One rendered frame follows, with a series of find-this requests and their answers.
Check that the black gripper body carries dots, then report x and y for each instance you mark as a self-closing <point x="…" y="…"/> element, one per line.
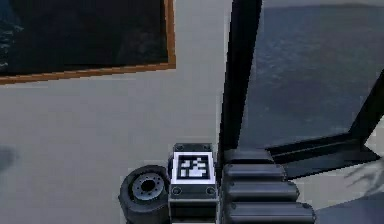
<point x="145" y="193"/>

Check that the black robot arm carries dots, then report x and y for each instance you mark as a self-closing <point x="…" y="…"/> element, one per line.
<point x="256" y="193"/>

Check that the dark wood-framed picture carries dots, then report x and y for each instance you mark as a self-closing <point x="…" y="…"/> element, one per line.
<point x="83" y="33"/>

